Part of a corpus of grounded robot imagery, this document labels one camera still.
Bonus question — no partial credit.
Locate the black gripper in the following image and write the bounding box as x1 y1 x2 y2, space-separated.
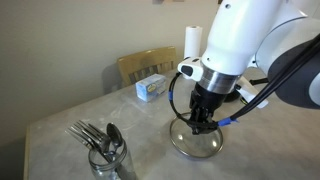
189 82 229 136

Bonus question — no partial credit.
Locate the glass lid with black knob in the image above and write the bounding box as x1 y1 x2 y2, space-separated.
168 112 224 160

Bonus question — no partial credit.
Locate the blue and white box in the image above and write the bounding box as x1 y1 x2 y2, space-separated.
135 73 167 103

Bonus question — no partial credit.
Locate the white paper towel roll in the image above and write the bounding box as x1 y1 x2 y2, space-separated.
183 25 204 61

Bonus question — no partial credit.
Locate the yellow wooden chair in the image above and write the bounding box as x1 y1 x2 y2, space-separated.
116 45 178 89

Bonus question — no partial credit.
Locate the silver metal spoon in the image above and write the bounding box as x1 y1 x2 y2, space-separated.
105 122 124 156

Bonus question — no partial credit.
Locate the silver metal fork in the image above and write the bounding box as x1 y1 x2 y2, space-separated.
79 120 110 148
70 123 108 154
64 128 101 153

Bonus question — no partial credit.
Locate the clear glass jar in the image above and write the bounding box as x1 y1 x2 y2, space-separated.
87 139 138 180

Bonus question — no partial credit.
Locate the black pot with handle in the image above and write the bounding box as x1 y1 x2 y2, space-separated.
223 77 270 104

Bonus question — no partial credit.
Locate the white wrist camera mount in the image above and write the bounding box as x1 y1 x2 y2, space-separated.
177 56 270 110

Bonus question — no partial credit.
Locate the black cable with blue tape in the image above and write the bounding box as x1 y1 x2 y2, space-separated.
167 32 320 129

